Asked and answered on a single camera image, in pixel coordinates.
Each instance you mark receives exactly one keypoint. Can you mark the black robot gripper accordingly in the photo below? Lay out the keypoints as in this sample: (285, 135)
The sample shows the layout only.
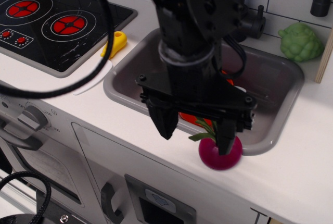
(195, 85)

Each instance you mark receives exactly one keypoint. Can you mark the purple toy beet green leaves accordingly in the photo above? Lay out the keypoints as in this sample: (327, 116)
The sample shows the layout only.
(208, 148)

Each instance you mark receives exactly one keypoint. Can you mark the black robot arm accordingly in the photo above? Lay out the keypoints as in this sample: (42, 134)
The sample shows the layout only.
(191, 35)

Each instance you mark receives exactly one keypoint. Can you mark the grey toy sink basin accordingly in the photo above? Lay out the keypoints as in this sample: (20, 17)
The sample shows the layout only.
(274, 81)

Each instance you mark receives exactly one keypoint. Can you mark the white toy dishwasher door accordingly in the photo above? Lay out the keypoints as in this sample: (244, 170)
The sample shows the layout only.
(147, 191)

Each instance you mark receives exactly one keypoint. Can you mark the black toy faucet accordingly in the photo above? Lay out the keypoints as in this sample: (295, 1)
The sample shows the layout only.
(275, 15)

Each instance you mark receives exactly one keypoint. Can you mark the green toy artichoke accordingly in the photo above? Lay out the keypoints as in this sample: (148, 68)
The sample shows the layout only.
(299, 43)

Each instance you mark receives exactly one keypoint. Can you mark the wooden side panel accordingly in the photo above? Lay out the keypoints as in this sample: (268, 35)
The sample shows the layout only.
(324, 61)

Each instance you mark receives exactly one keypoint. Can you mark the white toy oven door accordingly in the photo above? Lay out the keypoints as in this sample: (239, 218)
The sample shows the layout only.
(60, 158)

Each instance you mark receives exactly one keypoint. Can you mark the grey oven knob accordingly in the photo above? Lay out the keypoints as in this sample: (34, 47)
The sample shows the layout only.
(33, 118)

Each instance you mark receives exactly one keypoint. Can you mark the black toy stovetop red burners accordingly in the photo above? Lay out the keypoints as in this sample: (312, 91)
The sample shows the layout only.
(53, 36)

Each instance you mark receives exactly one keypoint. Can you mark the orange toy pot grey handles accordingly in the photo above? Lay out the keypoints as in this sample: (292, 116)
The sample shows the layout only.
(193, 119)

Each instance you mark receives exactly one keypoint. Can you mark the white toy knife yellow handle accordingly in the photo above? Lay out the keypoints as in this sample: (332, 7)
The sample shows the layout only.
(119, 42)

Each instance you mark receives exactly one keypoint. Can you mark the black cabinet door handle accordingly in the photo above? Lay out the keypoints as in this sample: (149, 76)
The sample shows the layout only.
(107, 193)

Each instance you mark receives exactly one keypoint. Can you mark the grey oven door handle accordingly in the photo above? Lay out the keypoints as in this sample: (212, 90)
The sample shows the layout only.
(30, 143)

